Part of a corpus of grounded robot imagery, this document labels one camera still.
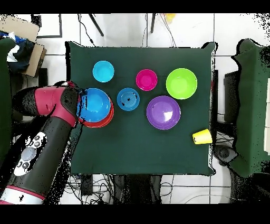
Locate small dark blue bowl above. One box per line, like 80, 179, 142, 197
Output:
117, 87, 141, 112

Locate orange plastic bowl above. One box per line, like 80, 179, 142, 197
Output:
82, 101, 115, 129

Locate large blue plastic bowl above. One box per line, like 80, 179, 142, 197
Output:
78, 88, 112, 124

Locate purple plastic bowl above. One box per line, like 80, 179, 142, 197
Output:
146, 95, 182, 130

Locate pink plastic bowl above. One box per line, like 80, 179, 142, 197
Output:
136, 69, 159, 91

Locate small cyan plastic bowl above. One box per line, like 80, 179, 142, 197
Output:
92, 60, 115, 83

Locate large green plastic bowl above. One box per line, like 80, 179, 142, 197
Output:
166, 68, 198, 100

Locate dark green tablecloth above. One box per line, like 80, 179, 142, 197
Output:
65, 41, 218, 177

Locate yellow plastic cup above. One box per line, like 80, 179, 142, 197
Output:
192, 128, 213, 145

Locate black tripod leg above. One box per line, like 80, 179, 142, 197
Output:
88, 13, 105, 38
149, 13, 157, 34

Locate black equipment base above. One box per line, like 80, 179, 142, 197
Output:
212, 143, 238, 166

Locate small yellow object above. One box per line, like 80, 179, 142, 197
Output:
164, 13, 176, 24

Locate green covered side table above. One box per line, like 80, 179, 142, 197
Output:
229, 39, 270, 178
0, 37, 22, 170

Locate blue and white cloth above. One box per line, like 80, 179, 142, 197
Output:
6, 33, 35, 73

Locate cardboard box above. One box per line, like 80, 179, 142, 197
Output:
0, 16, 48, 78

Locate tangled black floor cables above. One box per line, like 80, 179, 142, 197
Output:
59, 169, 123, 205

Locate black bench frame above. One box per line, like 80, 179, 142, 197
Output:
10, 67, 51, 91
210, 69, 241, 137

